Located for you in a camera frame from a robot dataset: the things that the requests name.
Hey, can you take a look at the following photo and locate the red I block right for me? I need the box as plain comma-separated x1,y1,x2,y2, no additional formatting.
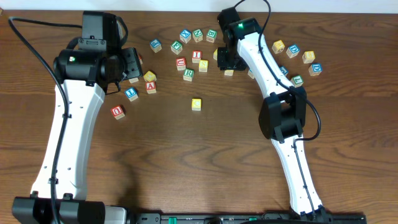
213,49,218,60

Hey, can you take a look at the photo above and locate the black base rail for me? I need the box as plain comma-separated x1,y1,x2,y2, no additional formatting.
12,197,367,224

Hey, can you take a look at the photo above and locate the yellow M block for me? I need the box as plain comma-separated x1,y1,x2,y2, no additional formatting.
272,40,285,54

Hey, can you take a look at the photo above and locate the red Y block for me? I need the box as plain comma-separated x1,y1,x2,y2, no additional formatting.
129,78,139,83

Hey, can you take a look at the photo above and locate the blue X block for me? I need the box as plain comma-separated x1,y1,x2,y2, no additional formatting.
180,29,192,44

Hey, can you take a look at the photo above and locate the blue d block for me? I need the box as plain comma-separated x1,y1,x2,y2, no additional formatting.
286,44,300,58
308,63,323,76

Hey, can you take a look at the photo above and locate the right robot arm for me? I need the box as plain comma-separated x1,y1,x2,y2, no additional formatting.
217,7,322,216

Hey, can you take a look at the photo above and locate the red I block left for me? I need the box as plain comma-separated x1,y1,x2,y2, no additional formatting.
192,50,202,63

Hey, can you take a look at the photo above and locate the green B block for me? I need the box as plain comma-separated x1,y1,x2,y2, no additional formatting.
206,29,217,43

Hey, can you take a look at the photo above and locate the green E block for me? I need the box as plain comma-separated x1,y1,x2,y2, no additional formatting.
170,40,183,55

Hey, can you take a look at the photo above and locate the blue 2 block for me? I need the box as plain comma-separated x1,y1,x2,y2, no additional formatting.
248,70,255,79

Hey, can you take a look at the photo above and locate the red U block left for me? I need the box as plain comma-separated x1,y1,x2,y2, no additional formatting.
111,105,125,119

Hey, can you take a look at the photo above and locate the red E block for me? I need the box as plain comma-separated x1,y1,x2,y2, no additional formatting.
138,55,143,65

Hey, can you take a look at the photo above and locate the blue D block lower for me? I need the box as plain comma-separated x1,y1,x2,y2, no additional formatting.
308,63,323,76

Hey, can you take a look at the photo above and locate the red i block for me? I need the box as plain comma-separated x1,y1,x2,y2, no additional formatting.
192,50,202,63
213,49,218,60

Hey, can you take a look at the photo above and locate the blue J block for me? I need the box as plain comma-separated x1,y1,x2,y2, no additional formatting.
124,87,139,101

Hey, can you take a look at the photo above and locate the red U block centre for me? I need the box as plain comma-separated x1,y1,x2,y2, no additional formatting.
176,57,187,71

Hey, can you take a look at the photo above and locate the green R block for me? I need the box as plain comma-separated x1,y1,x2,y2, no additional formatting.
183,68,194,82

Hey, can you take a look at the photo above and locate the blue D block upper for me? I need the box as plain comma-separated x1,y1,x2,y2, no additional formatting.
286,44,300,58

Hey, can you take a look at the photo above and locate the green 7 block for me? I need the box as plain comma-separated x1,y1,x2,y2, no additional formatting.
290,75,303,87

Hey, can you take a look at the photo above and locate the red u block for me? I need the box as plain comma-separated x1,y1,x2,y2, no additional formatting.
176,57,187,71
111,105,125,119

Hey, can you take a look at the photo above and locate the green N block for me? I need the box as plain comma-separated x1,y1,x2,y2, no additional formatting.
192,29,203,42

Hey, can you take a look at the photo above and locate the yellow S block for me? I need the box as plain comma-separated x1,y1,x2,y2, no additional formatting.
198,60,208,72

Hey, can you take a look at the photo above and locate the red A block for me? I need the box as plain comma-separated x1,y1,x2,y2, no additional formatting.
146,82,157,94

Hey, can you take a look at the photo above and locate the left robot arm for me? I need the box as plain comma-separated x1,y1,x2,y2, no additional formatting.
30,11,142,200

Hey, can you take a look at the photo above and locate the yellow C block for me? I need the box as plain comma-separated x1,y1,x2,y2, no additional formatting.
192,98,201,111

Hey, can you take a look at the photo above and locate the blue P block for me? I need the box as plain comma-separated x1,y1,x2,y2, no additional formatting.
150,39,162,53

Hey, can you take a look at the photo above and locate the yellow O block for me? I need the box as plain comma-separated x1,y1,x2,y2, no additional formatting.
224,70,234,76

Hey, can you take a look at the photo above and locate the yellow 8 block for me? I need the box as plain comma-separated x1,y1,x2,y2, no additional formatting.
302,51,316,64

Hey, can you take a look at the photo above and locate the blue 5 block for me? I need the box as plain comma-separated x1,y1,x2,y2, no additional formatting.
280,66,289,76

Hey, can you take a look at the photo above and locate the yellow block left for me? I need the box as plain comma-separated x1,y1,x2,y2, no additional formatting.
144,71,157,82

